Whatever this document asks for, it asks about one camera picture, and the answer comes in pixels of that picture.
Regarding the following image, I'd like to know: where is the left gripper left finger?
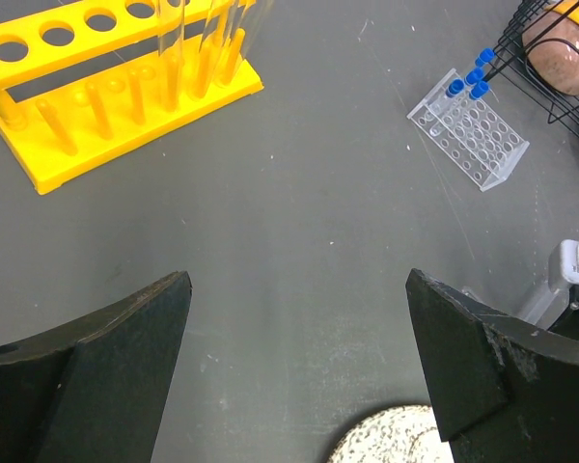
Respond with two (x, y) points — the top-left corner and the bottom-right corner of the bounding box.
(0, 271), (191, 462)

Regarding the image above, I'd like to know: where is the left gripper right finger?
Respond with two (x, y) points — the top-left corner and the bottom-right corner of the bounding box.
(405, 269), (579, 462)

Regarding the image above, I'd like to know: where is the blue capped tube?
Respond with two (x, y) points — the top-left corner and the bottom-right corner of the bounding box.
(428, 78), (465, 119)
(464, 68), (484, 87)
(475, 48), (495, 68)
(469, 80), (490, 100)

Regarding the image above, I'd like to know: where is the long clear glass tube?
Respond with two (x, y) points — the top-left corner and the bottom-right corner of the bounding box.
(155, 0), (185, 58)

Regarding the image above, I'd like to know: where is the speckled ceramic plate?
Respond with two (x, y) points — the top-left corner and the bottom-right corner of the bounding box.
(327, 405), (454, 463)

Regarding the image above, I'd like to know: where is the yellow test tube rack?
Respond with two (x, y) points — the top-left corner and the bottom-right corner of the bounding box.
(0, 1), (263, 194)

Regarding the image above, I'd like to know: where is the clear acrylic tube rack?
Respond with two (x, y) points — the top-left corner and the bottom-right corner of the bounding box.
(407, 68), (530, 192)

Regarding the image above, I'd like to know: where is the brown and yellow bowl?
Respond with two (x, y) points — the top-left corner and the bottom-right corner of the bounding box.
(522, 1), (579, 96)

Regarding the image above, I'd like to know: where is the black wire basket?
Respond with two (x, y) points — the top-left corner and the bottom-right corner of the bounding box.
(487, 1), (579, 139)

